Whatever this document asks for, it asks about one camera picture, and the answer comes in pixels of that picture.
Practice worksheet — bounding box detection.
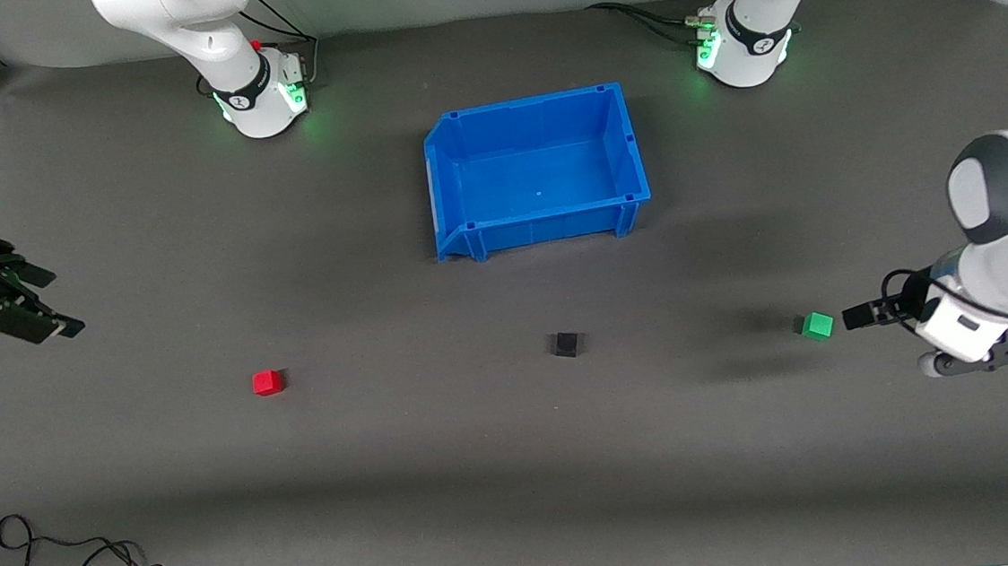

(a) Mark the black base cable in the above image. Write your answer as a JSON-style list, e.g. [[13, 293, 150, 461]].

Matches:
[[239, 0, 324, 92], [586, 0, 720, 52]]

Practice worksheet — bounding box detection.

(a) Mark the blue plastic storage bin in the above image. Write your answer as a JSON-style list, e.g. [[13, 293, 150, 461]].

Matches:
[[421, 81, 656, 265]]

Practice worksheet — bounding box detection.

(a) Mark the dark grey table mat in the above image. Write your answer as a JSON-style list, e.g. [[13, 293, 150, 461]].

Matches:
[[0, 0, 1008, 566]]

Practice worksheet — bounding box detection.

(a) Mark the black left base cable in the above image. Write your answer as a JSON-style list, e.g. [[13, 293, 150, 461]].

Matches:
[[586, 0, 720, 52]]

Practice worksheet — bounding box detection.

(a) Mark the black right base cable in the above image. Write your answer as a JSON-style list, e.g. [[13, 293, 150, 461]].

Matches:
[[239, 0, 324, 92]]

